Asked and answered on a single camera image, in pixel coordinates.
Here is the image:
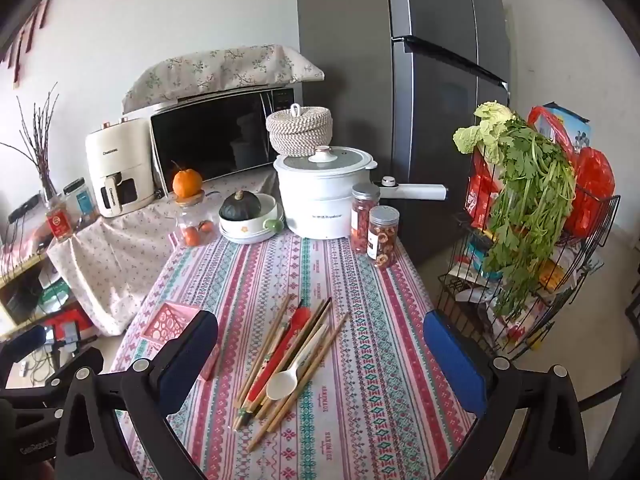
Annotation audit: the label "napa cabbage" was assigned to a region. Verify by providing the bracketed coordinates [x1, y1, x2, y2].
[452, 101, 516, 156]

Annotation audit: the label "jar of red dried fruit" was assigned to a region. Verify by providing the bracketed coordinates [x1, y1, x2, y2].
[351, 183, 382, 254]

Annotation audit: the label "dark green squash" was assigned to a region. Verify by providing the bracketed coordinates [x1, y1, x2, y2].
[219, 190, 259, 222]

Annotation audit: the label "glass pot lid white knob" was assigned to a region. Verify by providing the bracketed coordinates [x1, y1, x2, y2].
[282, 145, 372, 170]

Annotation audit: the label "glass jar wooden lid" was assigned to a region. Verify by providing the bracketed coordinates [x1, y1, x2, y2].
[175, 191, 221, 247]

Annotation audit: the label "white spoon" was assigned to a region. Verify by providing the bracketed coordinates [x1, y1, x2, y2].
[266, 327, 331, 401]

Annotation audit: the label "glass vase red label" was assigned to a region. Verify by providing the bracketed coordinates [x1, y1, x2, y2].
[44, 180, 72, 243]

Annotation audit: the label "woven lidded basket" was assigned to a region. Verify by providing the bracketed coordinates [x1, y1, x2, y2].
[266, 103, 333, 156]

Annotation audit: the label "white electric pot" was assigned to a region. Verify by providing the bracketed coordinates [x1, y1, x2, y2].
[273, 147, 449, 240]

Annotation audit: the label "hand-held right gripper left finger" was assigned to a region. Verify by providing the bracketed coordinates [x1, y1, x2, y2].
[52, 310, 222, 480]

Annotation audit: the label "yellow packet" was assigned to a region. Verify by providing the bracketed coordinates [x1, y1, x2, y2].
[537, 260, 568, 293]

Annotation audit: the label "floral microwave cover cloth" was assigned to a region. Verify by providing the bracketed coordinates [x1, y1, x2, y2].
[121, 44, 326, 113]

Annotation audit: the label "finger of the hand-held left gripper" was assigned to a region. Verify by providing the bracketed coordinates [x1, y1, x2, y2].
[30, 346, 105, 402]
[0, 326, 48, 367]

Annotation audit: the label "red plastic bag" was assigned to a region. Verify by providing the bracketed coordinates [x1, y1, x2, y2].
[527, 106, 616, 238]

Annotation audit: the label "black microwave oven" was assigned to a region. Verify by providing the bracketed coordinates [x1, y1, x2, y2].
[150, 86, 305, 196]

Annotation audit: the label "grey refrigerator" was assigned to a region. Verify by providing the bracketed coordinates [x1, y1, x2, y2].
[295, 0, 513, 267]

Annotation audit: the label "glass jar blue label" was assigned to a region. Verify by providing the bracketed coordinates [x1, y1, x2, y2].
[62, 178, 101, 231]

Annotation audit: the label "red plastic stool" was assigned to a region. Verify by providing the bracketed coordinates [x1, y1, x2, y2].
[45, 307, 91, 342]

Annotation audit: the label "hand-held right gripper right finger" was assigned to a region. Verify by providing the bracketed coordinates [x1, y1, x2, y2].
[422, 308, 591, 480]

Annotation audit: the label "blue cartoon print box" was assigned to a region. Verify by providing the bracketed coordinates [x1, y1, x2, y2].
[540, 102, 592, 151]

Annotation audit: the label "wooden shelf unit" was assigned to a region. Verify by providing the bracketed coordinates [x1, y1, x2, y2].
[0, 250, 51, 331]

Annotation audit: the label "teal container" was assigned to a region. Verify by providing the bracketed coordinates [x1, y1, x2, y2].
[467, 240, 506, 281]

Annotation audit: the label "small floral print cloth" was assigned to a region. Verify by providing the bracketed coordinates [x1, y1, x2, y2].
[47, 172, 281, 336]

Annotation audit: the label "large orange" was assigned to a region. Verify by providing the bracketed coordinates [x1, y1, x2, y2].
[172, 161, 204, 197]

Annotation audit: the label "red wall ornament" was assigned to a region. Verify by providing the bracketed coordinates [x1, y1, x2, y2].
[0, 0, 53, 86]

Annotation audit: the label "red snack packets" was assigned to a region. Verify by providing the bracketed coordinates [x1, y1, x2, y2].
[467, 152, 501, 231]

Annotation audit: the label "pink utensil holder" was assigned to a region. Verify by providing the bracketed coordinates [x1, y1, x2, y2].
[141, 300, 221, 383]

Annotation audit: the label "dried branches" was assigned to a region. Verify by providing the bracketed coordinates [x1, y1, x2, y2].
[0, 82, 61, 201]

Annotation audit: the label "white dish green handle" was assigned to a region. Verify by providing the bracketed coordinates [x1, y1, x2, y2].
[218, 193, 286, 245]

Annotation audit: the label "red spoon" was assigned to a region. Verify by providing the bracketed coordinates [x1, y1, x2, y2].
[247, 307, 313, 403]

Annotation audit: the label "black device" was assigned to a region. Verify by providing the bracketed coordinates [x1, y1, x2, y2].
[7, 195, 41, 223]

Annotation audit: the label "pile of wooden chopsticks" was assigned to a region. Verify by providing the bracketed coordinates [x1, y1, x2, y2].
[231, 294, 351, 453]

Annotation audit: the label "black wire rack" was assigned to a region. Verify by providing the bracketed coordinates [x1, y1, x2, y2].
[435, 180, 621, 361]

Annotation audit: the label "jar of dried fruit rings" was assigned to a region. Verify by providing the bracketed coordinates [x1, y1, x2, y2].
[367, 206, 402, 271]

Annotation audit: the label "cream air fryer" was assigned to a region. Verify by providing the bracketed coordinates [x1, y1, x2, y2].
[84, 116, 157, 218]

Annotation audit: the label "green leafy herb bunch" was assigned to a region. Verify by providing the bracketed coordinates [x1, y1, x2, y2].
[482, 115, 577, 318]

